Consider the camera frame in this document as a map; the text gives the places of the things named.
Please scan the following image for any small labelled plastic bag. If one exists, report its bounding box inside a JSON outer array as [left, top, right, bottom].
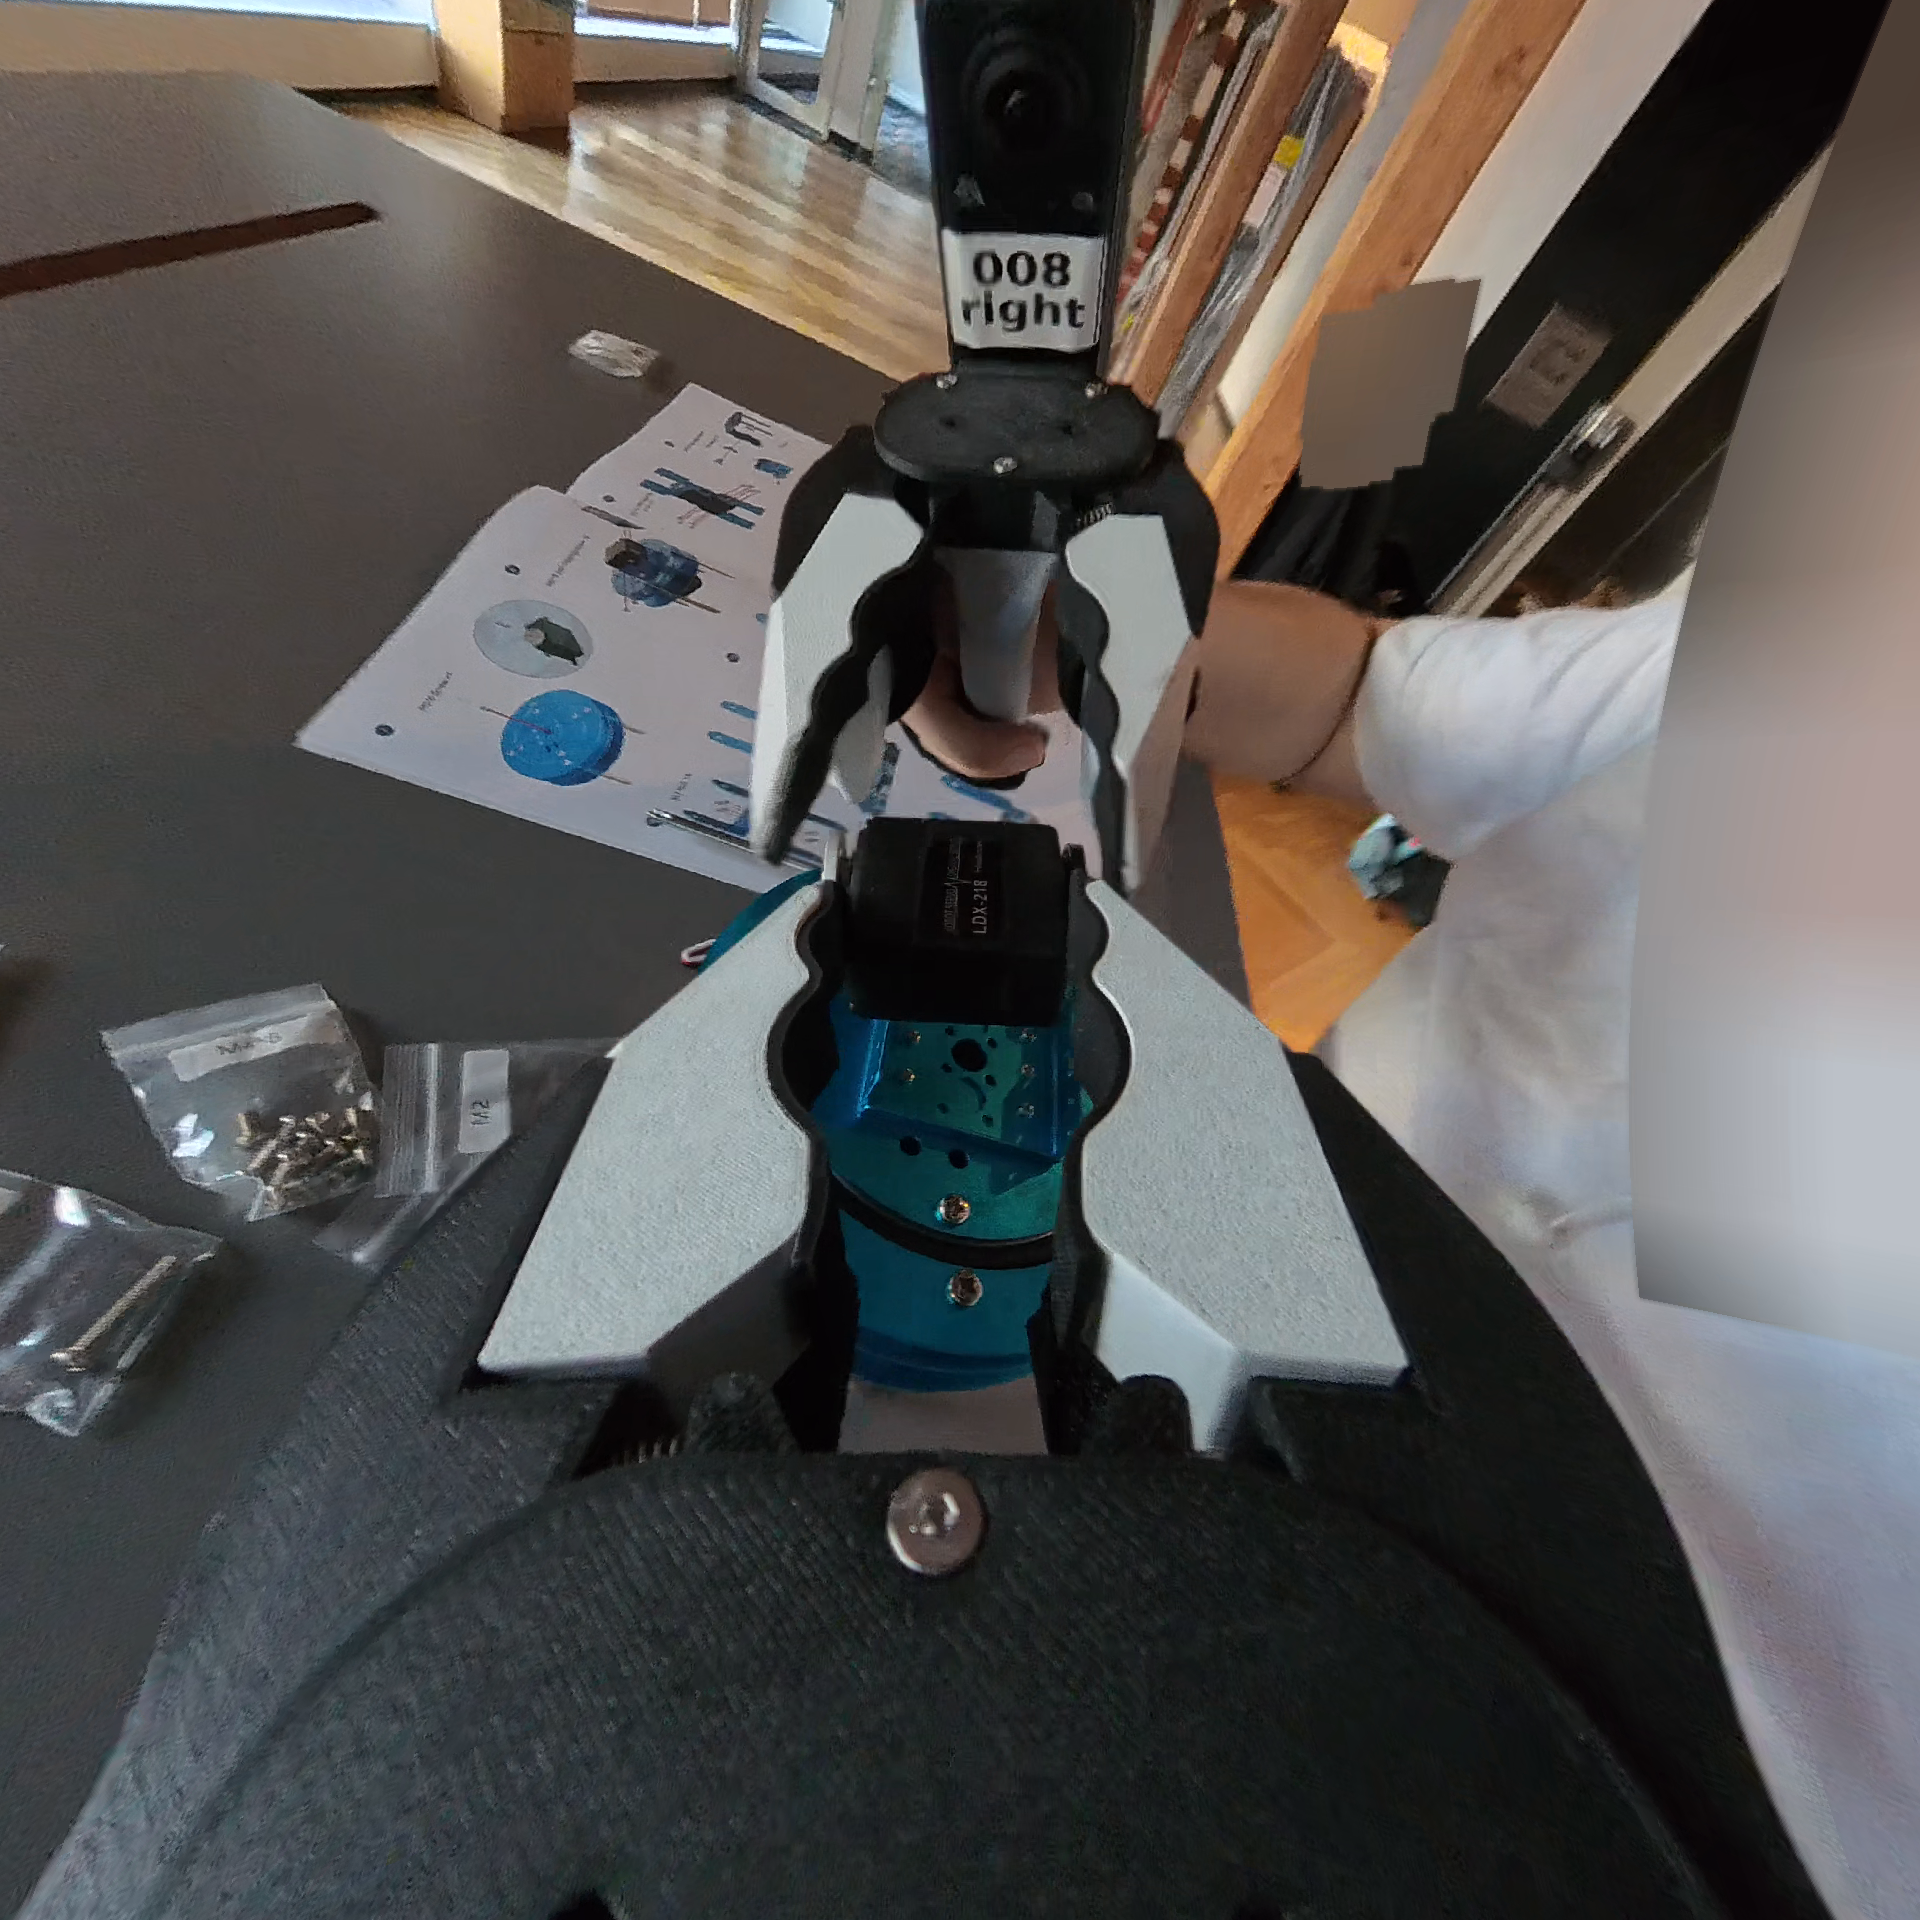
[[310, 1039, 607, 1272]]

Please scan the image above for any silver door handle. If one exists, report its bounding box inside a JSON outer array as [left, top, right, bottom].
[[1430, 402, 1640, 617]]

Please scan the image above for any grey wall plate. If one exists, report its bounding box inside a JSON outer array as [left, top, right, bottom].
[[1480, 304, 1599, 425]]

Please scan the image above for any wooden pillar with glass cabinet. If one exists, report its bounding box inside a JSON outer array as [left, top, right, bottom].
[[432, 0, 580, 138]]

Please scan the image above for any stack of leaning panels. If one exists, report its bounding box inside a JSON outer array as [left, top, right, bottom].
[[1110, 0, 1376, 441]]

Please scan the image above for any black servo motor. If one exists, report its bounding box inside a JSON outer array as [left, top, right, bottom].
[[829, 813, 1092, 1033]]

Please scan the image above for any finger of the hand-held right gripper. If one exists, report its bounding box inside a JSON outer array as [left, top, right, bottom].
[[1053, 513, 1202, 895], [744, 490, 934, 869]]

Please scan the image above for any plastic bag with long screws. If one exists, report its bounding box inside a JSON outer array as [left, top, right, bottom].
[[0, 1169, 230, 1440]]

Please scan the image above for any printed instruction sheet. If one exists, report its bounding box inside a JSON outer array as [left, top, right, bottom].
[[295, 381, 1119, 904]]

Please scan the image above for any black jacket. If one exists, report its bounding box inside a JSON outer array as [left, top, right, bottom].
[[1232, 449, 1451, 617]]

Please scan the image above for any person's right hand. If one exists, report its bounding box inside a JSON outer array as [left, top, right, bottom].
[[895, 577, 1371, 792]]

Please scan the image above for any person's white clothed torso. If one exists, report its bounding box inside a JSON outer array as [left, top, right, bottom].
[[1316, 839, 1920, 1920]]

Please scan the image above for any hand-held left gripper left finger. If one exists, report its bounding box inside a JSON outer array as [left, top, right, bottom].
[[478, 877, 840, 1389]]

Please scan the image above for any small bag of screws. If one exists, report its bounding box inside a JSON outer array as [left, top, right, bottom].
[[100, 983, 381, 1225]]

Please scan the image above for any blue hobby robot arm base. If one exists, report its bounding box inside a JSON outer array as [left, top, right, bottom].
[[701, 870, 1130, 1401]]

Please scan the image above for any dark grey desk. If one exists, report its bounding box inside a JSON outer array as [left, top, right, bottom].
[[0, 65, 1260, 1920]]

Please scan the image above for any wooden column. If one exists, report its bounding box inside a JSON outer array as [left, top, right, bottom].
[[1200, 0, 1592, 529]]

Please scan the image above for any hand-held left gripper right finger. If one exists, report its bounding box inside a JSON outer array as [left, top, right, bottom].
[[1050, 857, 1415, 1454]]

